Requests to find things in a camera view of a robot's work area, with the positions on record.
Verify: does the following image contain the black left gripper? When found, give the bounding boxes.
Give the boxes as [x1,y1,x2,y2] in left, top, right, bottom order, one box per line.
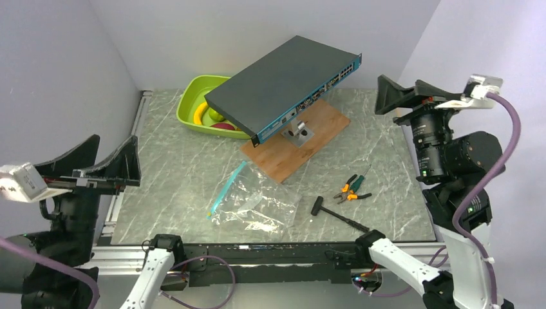
[36,131,141,261]

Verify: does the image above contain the black rubber mallet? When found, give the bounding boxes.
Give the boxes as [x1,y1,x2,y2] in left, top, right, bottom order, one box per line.
[310,196,370,233]

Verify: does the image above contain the clear zip top bag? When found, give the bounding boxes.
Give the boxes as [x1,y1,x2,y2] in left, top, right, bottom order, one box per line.
[207,161,301,238]

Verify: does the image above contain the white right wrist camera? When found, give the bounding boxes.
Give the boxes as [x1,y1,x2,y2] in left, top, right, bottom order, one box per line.
[435,74,504,110]

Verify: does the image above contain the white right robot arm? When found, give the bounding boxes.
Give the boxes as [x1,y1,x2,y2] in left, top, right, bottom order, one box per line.
[355,74,521,308]

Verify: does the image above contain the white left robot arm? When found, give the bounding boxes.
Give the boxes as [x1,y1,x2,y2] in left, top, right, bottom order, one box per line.
[1,135,141,308]

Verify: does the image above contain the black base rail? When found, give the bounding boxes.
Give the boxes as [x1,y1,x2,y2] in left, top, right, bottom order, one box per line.
[162,242,374,292]

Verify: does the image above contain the orange handled pliers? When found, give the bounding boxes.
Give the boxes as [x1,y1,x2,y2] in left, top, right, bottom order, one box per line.
[333,174,372,204]

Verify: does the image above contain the green toy pear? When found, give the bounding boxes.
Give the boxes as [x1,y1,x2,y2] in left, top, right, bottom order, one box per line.
[207,108,225,122]

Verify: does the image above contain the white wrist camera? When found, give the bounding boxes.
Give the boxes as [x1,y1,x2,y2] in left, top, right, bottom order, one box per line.
[1,162,71,203]
[435,74,504,110]

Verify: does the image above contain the yellow toy banana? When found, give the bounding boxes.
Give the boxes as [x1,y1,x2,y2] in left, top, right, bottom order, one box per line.
[193,102,209,126]

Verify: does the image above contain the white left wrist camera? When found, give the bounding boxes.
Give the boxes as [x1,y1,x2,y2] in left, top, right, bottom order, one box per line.
[1,162,71,203]

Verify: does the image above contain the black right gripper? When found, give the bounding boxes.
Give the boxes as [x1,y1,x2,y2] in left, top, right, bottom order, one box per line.
[373,73,464,176]

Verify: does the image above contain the wooden board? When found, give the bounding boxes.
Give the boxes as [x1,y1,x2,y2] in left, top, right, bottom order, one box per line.
[240,99,350,183]

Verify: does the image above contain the dark grey network switch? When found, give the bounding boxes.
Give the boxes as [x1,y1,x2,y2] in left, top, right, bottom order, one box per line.
[204,35,362,147]

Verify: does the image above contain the metal stand bracket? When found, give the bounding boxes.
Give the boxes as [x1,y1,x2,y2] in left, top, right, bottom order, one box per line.
[281,118,314,147]

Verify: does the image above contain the lime green plastic tray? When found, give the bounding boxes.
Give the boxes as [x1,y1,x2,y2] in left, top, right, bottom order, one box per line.
[176,75,250,140]

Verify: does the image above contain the green handled screwdriver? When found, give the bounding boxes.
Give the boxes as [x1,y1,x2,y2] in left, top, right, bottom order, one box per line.
[349,165,371,194]

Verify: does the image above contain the dark red toy fruit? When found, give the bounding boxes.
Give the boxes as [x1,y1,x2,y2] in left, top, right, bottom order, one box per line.
[211,122,236,131]

